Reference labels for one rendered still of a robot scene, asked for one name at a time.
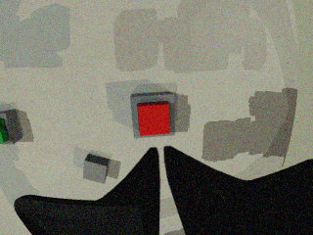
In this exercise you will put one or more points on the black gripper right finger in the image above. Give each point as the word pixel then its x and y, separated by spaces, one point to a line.
pixel 212 202

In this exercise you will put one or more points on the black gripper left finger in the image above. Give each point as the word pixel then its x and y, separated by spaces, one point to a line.
pixel 130 208

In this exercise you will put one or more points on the green button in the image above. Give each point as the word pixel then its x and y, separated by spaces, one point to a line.
pixel 10 131

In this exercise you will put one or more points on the grey cube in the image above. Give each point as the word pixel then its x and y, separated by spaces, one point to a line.
pixel 95 168

